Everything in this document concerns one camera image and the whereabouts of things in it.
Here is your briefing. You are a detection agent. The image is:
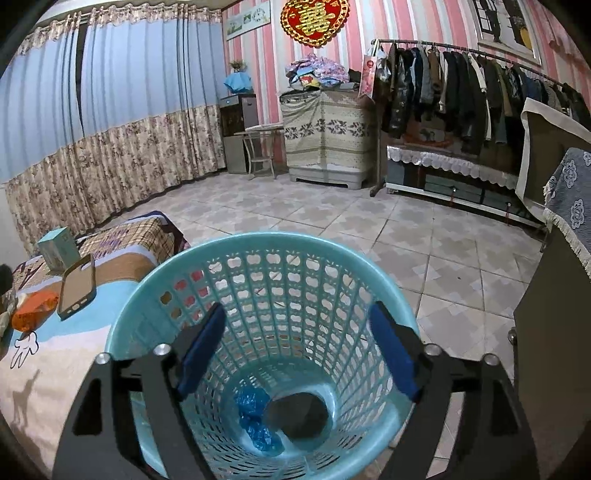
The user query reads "black cylindrical cup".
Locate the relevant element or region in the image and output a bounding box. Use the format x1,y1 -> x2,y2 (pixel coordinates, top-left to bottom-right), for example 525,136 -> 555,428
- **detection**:
263,392 -> 329,440

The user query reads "clothes rack with garments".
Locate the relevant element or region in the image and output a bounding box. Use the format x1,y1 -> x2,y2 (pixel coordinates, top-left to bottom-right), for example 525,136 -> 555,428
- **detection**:
360,42 -> 590,177

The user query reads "light blue tissue box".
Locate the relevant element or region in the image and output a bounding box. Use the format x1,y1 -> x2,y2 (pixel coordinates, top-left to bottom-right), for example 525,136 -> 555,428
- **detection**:
36,227 -> 80,273

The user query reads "pile of folded clothes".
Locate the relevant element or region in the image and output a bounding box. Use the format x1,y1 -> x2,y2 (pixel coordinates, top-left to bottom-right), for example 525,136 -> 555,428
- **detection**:
284,53 -> 361,91

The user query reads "blue plastic bag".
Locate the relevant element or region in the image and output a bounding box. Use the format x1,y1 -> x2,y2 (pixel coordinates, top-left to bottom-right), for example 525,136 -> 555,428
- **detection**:
233,385 -> 284,456

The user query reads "grey water dispenser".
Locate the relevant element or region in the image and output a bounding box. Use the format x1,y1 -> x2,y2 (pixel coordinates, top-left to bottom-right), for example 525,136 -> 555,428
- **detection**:
219,93 -> 259,174

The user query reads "landscape wall picture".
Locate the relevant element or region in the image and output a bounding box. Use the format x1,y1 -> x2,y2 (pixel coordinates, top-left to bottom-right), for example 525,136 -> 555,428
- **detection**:
224,1 -> 271,41

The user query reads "brown phone case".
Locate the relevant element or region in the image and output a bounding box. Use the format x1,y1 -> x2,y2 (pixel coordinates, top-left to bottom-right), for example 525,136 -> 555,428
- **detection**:
56,254 -> 96,321

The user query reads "orange plastic bag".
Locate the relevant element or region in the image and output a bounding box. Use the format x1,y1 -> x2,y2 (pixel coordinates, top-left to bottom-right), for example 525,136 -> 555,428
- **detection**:
11,290 -> 59,333

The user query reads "framed black white poster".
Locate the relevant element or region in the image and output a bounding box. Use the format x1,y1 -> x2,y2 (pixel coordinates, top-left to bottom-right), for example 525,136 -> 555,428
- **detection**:
468,0 -> 542,66

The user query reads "colourful cartoon table blanket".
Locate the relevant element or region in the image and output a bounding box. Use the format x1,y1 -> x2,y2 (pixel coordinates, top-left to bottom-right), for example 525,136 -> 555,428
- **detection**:
1,211 -> 186,477

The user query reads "light blue plastic basket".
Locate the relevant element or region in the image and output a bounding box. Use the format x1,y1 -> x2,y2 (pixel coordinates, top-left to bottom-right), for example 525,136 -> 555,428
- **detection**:
105,232 -> 416,479

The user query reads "red heart wall decoration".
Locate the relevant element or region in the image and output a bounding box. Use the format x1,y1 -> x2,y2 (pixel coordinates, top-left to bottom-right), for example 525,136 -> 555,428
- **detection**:
280,0 -> 351,48

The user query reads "blue floral curtain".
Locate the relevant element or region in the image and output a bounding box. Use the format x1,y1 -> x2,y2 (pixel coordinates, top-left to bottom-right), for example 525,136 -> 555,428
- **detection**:
1,2 -> 226,251

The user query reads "cloth covered cabinet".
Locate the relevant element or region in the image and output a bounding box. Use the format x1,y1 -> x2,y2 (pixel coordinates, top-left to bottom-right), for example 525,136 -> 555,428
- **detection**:
280,90 -> 378,190

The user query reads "low tv stand lace cover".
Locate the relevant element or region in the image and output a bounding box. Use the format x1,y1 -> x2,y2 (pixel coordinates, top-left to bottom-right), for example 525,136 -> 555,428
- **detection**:
385,144 -> 544,229

